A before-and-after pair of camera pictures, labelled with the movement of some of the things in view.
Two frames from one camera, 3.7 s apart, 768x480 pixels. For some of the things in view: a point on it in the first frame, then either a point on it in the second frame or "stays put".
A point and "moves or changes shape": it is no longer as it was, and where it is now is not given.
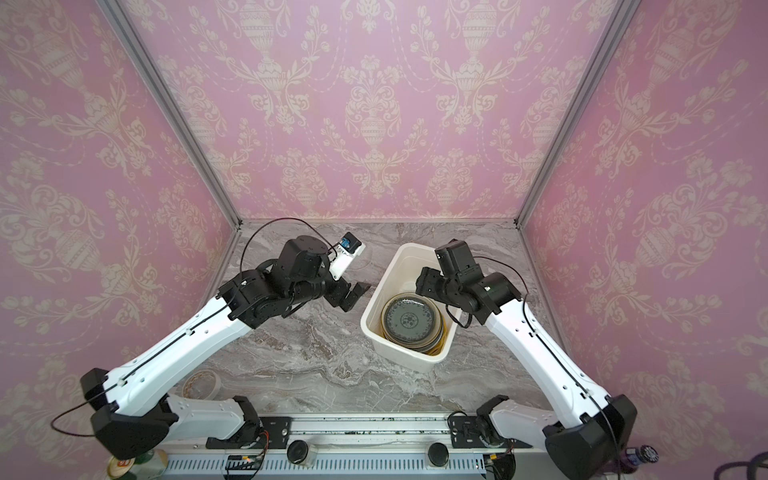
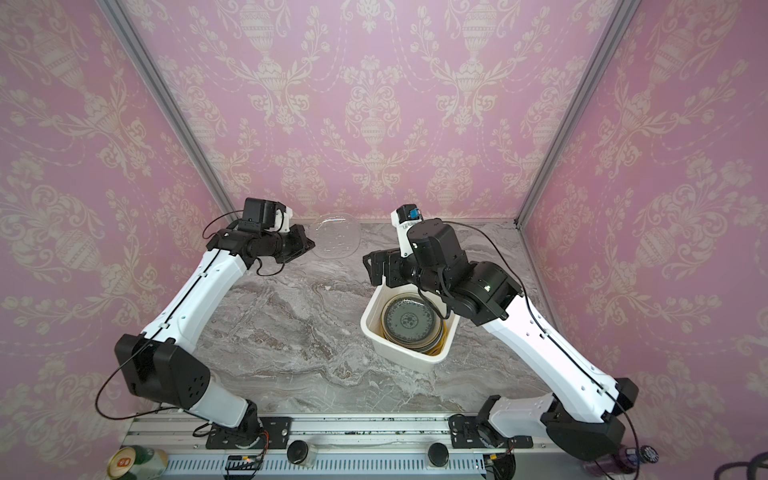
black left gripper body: (338, 290) to (292, 243)
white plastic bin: (398, 275) stays put
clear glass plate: (365, 258) moves or changes shape
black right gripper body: (437, 287) to (404, 272)
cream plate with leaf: (414, 321) stays put
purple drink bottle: (633, 457) stays put
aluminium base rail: (356, 446) stays put
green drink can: (150, 464) stays put
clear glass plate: (411, 320) stays put
